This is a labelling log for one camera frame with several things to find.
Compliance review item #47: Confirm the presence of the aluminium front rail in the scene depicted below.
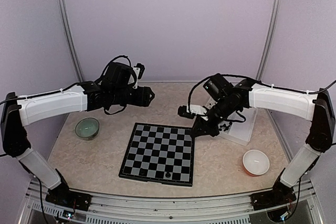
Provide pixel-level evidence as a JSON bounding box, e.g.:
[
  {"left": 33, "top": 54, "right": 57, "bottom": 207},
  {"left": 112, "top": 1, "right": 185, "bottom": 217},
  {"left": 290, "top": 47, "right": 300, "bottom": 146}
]
[{"left": 18, "top": 180, "right": 323, "bottom": 223}]

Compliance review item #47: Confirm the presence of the white plastic piece tray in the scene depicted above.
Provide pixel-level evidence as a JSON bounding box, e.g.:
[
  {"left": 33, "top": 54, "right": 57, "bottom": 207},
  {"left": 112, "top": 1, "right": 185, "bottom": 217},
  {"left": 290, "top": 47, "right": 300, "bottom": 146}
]
[{"left": 214, "top": 108, "right": 257, "bottom": 146}]

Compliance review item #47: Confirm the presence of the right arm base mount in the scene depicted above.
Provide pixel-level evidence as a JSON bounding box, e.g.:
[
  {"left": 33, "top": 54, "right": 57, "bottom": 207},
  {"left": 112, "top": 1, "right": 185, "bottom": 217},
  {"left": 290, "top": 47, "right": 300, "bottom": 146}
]
[{"left": 250, "top": 190, "right": 297, "bottom": 211}]

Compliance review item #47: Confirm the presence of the green glass bowl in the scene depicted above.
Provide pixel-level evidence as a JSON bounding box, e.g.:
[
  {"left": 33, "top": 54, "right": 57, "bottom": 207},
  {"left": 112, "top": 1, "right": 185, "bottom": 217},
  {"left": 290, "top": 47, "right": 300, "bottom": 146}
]
[{"left": 75, "top": 118, "right": 100, "bottom": 141}]

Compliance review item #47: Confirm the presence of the black chess pieces pile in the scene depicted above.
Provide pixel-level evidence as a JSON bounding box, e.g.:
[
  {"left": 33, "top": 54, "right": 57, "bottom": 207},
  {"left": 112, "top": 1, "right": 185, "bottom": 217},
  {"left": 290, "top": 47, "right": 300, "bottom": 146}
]
[{"left": 218, "top": 122, "right": 233, "bottom": 132}]

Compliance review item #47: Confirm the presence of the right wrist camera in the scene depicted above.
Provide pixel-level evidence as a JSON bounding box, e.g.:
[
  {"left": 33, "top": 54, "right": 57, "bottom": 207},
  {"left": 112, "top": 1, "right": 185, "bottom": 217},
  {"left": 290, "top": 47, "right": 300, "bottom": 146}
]
[{"left": 177, "top": 104, "right": 207, "bottom": 119}]

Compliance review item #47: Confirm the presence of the white orange bowl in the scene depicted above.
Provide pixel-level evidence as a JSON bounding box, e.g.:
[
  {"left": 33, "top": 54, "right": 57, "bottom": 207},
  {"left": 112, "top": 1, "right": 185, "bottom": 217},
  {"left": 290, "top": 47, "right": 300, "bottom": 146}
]
[{"left": 242, "top": 150, "right": 270, "bottom": 176}]

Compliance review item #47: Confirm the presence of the left aluminium frame post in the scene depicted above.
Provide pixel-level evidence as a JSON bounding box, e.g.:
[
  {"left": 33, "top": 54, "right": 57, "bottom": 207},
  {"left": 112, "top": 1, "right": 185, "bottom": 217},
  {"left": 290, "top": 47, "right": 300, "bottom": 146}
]
[{"left": 57, "top": 0, "right": 84, "bottom": 82}]

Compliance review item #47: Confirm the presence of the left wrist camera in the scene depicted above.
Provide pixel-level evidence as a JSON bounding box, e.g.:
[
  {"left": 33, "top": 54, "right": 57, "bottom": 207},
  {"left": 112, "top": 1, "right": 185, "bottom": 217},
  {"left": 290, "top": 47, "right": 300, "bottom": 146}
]
[{"left": 133, "top": 62, "right": 145, "bottom": 89}]

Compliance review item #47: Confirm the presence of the black grey chessboard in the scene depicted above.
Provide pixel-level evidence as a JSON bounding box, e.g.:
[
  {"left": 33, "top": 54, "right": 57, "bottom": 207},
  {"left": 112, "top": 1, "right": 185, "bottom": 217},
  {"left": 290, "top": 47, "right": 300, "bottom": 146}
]
[{"left": 119, "top": 123, "right": 195, "bottom": 187}]

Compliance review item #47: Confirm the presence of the right aluminium frame post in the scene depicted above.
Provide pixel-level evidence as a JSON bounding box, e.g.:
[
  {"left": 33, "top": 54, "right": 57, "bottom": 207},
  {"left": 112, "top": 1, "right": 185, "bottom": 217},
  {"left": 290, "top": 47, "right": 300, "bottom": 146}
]
[{"left": 256, "top": 0, "right": 281, "bottom": 80}]

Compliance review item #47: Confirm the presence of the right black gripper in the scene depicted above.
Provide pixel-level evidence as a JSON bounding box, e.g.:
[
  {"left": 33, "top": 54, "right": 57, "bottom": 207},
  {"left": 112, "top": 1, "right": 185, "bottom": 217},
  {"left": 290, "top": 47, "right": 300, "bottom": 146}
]
[{"left": 191, "top": 95, "right": 240, "bottom": 136}]

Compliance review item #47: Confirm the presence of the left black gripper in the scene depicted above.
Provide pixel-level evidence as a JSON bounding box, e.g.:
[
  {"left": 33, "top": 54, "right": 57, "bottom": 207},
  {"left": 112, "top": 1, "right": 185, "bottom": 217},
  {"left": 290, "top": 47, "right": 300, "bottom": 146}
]
[{"left": 111, "top": 86, "right": 154, "bottom": 106}]

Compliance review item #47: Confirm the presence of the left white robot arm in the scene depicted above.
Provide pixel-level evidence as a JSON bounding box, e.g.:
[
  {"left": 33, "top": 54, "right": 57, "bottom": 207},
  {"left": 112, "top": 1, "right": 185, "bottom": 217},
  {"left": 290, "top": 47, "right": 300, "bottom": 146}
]
[{"left": 1, "top": 59, "right": 155, "bottom": 206}]

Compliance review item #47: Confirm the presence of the aluminium frame post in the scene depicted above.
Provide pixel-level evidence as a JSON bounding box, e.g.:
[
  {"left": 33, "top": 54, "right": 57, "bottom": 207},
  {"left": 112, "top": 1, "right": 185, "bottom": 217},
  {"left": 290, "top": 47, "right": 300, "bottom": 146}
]
[
  {"left": 256, "top": 0, "right": 281, "bottom": 80},
  {"left": 57, "top": 0, "right": 84, "bottom": 82}
]

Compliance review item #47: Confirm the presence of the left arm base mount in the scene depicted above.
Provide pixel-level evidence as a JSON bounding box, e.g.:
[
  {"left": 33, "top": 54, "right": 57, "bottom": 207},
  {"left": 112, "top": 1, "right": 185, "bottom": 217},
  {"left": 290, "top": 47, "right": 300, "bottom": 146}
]
[{"left": 45, "top": 190, "right": 92, "bottom": 211}]

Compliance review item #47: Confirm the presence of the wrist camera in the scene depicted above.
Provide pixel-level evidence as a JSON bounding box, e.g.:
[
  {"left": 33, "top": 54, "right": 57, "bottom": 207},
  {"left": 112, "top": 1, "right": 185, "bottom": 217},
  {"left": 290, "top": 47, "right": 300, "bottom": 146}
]
[
  {"left": 133, "top": 62, "right": 145, "bottom": 89},
  {"left": 177, "top": 104, "right": 207, "bottom": 119}
]

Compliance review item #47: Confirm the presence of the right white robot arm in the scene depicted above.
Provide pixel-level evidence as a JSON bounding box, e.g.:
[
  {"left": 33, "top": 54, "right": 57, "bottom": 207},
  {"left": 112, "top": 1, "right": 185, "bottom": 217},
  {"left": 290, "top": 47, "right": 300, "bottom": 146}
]
[{"left": 186, "top": 73, "right": 335, "bottom": 205}]

